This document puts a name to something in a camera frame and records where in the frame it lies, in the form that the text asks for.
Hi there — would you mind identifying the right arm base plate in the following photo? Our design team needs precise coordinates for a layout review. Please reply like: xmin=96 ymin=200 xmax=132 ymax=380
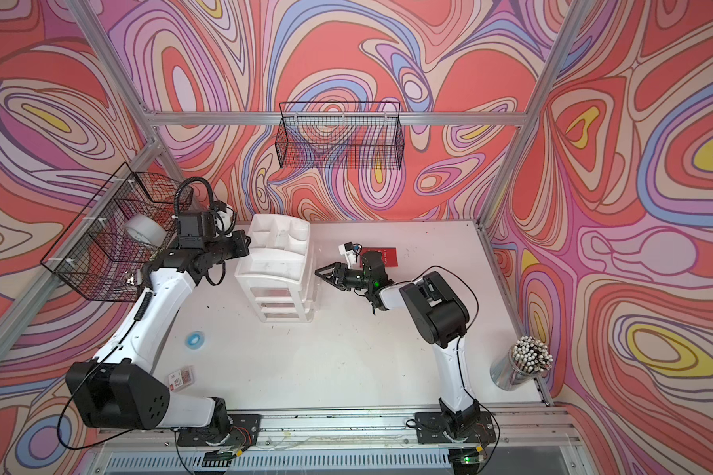
xmin=405 ymin=412 xmax=498 ymax=447

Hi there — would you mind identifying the black clip in basket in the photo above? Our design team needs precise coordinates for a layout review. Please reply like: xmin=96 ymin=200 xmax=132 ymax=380
xmin=136 ymin=261 xmax=152 ymax=276

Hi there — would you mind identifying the black wire basket left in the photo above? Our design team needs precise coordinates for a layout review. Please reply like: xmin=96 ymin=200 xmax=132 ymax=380
xmin=41 ymin=164 xmax=179 ymax=303

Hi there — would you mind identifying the cup of white pencils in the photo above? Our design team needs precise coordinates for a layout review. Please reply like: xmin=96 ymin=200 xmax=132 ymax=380
xmin=490 ymin=336 xmax=555 ymax=391

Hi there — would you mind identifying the black wire basket back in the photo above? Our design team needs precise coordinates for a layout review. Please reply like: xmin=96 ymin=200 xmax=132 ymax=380
xmin=274 ymin=100 xmax=405 ymax=171

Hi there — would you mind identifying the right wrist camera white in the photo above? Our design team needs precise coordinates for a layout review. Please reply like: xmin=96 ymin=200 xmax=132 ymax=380
xmin=338 ymin=241 xmax=362 ymax=269

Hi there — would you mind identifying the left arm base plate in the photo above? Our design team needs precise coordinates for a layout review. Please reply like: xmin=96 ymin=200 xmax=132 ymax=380
xmin=176 ymin=413 xmax=262 ymax=449

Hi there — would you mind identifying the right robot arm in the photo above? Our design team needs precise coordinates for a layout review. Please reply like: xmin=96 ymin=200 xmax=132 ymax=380
xmin=314 ymin=251 xmax=481 ymax=431

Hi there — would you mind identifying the red postcard white text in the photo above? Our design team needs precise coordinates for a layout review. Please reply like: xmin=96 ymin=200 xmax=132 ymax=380
xmin=361 ymin=247 xmax=399 ymax=267

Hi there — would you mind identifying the small red patterned card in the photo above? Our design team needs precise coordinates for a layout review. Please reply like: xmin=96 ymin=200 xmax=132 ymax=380
xmin=166 ymin=366 xmax=195 ymax=392

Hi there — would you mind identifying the black wire basket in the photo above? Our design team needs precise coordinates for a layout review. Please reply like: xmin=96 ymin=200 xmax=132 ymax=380
xmin=41 ymin=164 xmax=179 ymax=303
xmin=274 ymin=100 xmax=405 ymax=171

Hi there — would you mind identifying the white plastic drawer organizer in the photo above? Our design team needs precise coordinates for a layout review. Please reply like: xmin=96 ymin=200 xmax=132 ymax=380
xmin=235 ymin=214 xmax=314 ymax=323

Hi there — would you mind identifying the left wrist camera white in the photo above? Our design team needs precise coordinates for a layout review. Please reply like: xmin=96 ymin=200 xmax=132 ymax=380
xmin=215 ymin=202 xmax=237 ymax=236

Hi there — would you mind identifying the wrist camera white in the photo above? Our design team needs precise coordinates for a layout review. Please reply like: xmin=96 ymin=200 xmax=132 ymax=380
xmin=338 ymin=241 xmax=362 ymax=269
xmin=215 ymin=202 xmax=237 ymax=236

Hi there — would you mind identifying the clear plastic drawer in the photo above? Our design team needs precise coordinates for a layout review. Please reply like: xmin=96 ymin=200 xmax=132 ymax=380
xmin=305 ymin=245 xmax=322 ymax=313

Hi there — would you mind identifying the white tape roll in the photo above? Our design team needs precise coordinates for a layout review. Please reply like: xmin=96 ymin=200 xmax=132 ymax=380
xmin=124 ymin=214 xmax=166 ymax=247

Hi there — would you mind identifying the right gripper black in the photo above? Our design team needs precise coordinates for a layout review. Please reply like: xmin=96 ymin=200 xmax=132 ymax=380
xmin=315 ymin=262 xmax=373 ymax=291

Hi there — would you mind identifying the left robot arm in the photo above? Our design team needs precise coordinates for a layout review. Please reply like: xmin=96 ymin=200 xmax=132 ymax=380
xmin=65 ymin=177 xmax=251 ymax=441

